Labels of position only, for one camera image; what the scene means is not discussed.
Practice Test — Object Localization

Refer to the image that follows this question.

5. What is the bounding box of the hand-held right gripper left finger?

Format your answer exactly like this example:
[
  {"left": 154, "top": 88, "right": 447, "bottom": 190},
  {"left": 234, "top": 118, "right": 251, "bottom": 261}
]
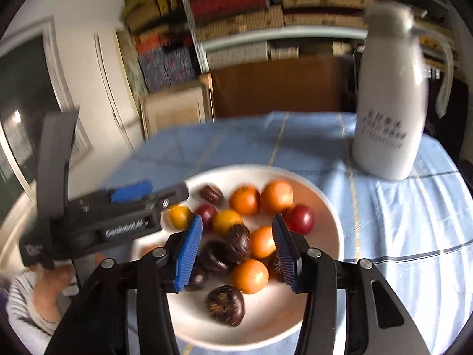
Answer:
[{"left": 44, "top": 214, "right": 205, "bottom": 355}]

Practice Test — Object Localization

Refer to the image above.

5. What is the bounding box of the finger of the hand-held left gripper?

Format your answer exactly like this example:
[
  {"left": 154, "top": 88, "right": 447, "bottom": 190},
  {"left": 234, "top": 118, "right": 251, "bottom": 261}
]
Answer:
[
  {"left": 79, "top": 179, "right": 154, "bottom": 206},
  {"left": 144, "top": 184, "right": 190, "bottom": 211}
]

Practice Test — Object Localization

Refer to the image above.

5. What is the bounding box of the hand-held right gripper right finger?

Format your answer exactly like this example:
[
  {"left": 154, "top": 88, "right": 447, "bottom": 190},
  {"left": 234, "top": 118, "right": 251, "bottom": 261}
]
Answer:
[{"left": 271, "top": 213, "right": 431, "bottom": 355}]

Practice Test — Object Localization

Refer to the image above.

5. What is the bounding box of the dark water chestnut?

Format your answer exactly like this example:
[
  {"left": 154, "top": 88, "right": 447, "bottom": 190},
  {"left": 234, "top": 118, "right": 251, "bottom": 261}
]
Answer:
[
  {"left": 200, "top": 185, "right": 225, "bottom": 205},
  {"left": 268, "top": 251, "right": 287, "bottom": 283},
  {"left": 185, "top": 266, "right": 208, "bottom": 292},
  {"left": 200, "top": 240, "right": 235, "bottom": 276},
  {"left": 225, "top": 224, "right": 252, "bottom": 263},
  {"left": 206, "top": 285, "right": 245, "bottom": 327}
]

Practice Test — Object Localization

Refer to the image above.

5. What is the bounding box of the small orange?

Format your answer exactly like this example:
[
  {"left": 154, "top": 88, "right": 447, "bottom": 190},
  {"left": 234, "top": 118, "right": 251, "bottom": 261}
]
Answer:
[
  {"left": 168, "top": 205, "right": 193, "bottom": 230},
  {"left": 212, "top": 209, "right": 244, "bottom": 236}
]

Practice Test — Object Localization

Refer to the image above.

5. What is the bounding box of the large orange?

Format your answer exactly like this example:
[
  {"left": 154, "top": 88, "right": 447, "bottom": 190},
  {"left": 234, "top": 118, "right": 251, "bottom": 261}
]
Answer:
[{"left": 231, "top": 259, "right": 270, "bottom": 295}]

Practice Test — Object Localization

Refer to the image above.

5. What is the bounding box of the small red plum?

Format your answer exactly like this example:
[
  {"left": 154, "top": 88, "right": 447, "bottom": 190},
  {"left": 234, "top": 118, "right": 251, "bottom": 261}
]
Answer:
[{"left": 194, "top": 204, "right": 218, "bottom": 230}]

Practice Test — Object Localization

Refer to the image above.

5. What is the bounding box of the white oval plate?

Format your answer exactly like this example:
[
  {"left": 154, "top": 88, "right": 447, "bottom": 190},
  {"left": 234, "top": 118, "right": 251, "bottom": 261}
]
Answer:
[{"left": 127, "top": 164, "right": 345, "bottom": 349}]

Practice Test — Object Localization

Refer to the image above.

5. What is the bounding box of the person's left hand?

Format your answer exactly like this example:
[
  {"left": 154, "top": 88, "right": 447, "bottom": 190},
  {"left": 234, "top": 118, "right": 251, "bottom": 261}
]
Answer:
[{"left": 31, "top": 253, "right": 104, "bottom": 324}]

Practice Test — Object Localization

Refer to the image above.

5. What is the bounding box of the cardboard box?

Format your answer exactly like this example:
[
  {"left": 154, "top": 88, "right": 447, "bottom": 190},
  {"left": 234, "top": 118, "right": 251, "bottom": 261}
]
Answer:
[{"left": 140, "top": 76, "right": 215, "bottom": 137}]

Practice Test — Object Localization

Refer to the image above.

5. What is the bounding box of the window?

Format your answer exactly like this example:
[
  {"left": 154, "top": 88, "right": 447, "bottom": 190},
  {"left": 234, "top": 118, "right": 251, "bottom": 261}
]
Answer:
[{"left": 0, "top": 18, "right": 93, "bottom": 226}]

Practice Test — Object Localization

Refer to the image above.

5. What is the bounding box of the blue plaid tablecloth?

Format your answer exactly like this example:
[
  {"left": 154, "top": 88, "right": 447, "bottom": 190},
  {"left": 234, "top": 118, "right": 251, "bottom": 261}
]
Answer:
[{"left": 100, "top": 111, "right": 473, "bottom": 355}]

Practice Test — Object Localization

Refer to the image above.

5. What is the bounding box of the shelf of woven boxes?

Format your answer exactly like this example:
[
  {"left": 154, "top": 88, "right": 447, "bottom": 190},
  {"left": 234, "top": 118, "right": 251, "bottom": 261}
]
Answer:
[{"left": 120, "top": 0, "right": 407, "bottom": 93}]

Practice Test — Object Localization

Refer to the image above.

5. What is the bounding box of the marble slab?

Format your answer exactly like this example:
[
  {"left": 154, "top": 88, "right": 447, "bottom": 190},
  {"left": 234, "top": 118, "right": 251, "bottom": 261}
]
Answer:
[{"left": 116, "top": 30, "right": 150, "bottom": 97}]

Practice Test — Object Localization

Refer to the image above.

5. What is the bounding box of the brown wooden board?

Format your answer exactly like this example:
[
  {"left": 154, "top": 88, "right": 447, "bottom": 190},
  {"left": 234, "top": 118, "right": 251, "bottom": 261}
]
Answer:
[{"left": 209, "top": 55, "right": 355, "bottom": 119}]

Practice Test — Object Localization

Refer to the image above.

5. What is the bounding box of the metal shelf rack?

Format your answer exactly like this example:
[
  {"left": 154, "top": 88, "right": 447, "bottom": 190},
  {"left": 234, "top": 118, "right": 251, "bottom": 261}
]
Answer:
[{"left": 174, "top": 0, "right": 459, "bottom": 71}]

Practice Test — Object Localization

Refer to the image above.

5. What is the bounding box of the white thermos jug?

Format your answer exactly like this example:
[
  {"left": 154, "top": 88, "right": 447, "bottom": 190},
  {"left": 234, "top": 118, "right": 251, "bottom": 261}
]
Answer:
[{"left": 351, "top": 2, "right": 454, "bottom": 181}]

